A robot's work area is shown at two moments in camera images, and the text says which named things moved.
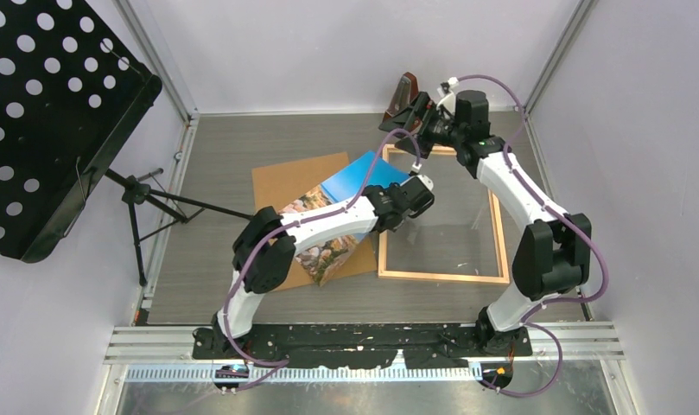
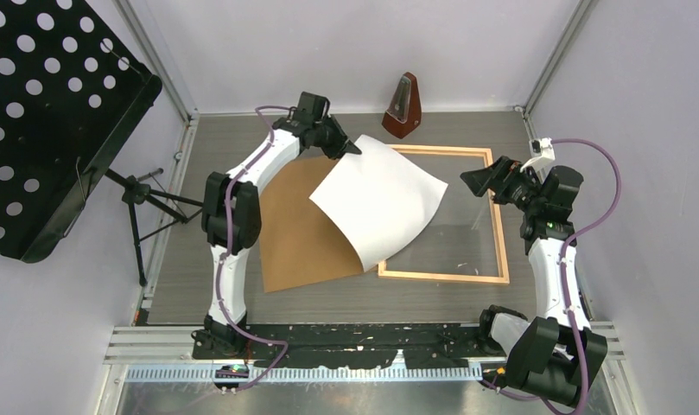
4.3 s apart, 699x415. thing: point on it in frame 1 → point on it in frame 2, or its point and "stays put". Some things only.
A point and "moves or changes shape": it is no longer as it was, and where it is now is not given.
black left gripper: (391, 187) → (341, 145)
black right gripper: (431, 113) → (502, 176)
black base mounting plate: (419, 346) stays put
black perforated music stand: (61, 95) stays put
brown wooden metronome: (405, 92) stays put
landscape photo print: (370, 170) moves or changes shape
